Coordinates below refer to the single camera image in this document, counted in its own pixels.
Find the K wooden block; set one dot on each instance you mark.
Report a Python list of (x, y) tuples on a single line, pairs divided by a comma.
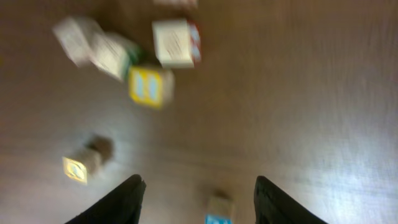
[(75, 35)]

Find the yellow O wooden block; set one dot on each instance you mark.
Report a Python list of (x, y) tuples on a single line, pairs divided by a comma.
[(81, 164)]

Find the yellow blue wooden block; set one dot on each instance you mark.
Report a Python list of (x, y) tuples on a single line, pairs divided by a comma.
[(149, 86)]

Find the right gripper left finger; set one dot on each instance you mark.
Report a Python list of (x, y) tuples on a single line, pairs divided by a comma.
[(121, 206)]

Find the tilted red-sided wooden block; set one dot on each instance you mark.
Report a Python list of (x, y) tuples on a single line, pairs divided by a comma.
[(114, 54)]

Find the middle red wooden block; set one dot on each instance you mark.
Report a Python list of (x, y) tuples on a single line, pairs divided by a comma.
[(177, 3)]

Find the blue D wooden block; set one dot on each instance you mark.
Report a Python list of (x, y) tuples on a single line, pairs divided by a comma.
[(219, 210)]

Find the green A wooden block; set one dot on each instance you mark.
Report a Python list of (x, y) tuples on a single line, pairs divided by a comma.
[(177, 43)]

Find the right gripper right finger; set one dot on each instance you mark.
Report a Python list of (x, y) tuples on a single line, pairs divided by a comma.
[(274, 206)]

